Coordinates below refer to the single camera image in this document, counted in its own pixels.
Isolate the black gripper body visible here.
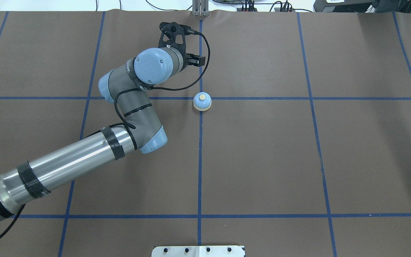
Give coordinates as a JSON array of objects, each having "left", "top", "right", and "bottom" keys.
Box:
[{"left": 158, "top": 36, "right": 196, "bottom": 72}]

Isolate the blue and cream call bell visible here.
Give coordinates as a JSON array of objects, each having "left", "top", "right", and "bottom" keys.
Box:
[{"left": 193, "top": 92, "right": 212, "bottom": 112}]

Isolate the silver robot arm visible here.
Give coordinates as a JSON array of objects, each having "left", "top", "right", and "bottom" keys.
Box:
[{"left": 0, "top": 42, "right": 210, "bottom": 221}]

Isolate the aluminium frame post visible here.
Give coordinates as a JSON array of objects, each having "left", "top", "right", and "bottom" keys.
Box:
[{"left": 191, "top": 0, "right": 210, "bottom": 17}]

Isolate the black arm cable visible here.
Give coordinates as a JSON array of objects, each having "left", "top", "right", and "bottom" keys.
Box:
[{"left": 114, "top": 30, "right": 210, "bottom": 150}]

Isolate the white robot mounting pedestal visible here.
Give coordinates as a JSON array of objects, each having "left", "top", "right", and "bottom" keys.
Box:
[{"left": 151, "top": 245, "right": 246, "bottom": 257}]

